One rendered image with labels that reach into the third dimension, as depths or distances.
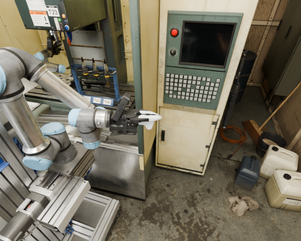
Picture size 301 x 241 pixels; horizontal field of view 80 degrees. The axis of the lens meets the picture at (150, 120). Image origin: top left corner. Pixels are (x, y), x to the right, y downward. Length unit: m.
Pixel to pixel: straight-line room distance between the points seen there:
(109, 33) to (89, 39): 0.26
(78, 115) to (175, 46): 0.87
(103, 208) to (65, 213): 0.83
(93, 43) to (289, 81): 2.63
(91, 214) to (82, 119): 1.29
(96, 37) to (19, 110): 1.66
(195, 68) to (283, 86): 1.96
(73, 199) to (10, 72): 0.69
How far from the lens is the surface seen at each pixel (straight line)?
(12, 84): 0.79
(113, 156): 1.58
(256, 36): 4.29
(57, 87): 0.86
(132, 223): 2.03
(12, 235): 1.13
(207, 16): 1.31
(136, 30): 0.95
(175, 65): 1.40
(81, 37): 2.45
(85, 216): 1.91
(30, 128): 0.89
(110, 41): 2.34
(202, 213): 2.12
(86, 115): 0.73
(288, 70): 3.07
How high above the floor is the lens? 1.88
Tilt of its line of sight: 38 degrees down
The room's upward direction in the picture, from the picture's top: straight up
